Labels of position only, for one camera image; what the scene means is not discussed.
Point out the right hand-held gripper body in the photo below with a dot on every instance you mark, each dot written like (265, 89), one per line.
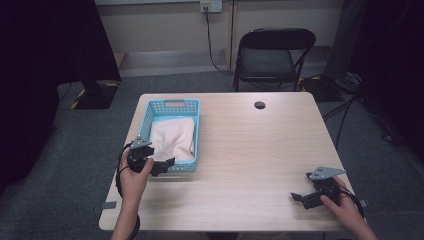
(325, 190)

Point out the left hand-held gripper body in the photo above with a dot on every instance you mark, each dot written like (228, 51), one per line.
(137, 161)

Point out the pink cloth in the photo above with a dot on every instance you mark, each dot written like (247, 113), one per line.
(173, 138)

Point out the blue plastic basket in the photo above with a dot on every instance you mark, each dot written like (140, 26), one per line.
(173, 108)

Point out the person's left hand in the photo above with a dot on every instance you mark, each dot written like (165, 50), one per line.
(133, 183)

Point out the person's right hand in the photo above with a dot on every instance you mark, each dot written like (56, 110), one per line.
(348, 210)

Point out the grey tape piece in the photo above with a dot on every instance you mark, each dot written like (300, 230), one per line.
(363, 203)
(109, 205)

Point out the black tripod legs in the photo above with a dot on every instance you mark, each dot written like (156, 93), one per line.
(343, 116)

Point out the black stand base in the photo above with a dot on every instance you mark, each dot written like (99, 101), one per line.
(96, 95)

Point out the black table grommet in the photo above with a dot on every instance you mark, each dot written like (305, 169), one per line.
(259, 105)

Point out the black floor plate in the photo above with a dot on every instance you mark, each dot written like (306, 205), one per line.
(321, 88)

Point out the black curtain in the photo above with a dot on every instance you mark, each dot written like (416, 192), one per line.
(40, 66)
(393, 66)

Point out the black folding chair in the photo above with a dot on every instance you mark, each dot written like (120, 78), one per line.
(270, 61)

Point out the white wall outlet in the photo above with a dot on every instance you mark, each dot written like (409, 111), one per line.
(211, 5)

